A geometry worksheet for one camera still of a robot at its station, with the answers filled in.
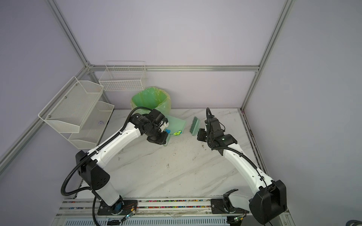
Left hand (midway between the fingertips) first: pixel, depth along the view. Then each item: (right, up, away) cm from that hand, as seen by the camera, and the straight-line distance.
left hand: (163, 143), depth 77 cm
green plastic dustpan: (+6, +10, +8) cm, 14 cm away
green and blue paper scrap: (+7, +5, +5) cm, 10 cm away
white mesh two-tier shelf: (-50, +17, +1) cm, 53 cm away
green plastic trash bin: (-13, +30, +27) cm, 43 cm away
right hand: (+20, +6, +3) cm, 21 cm away
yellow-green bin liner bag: (-13, +30, +27) cm, 42 cm away
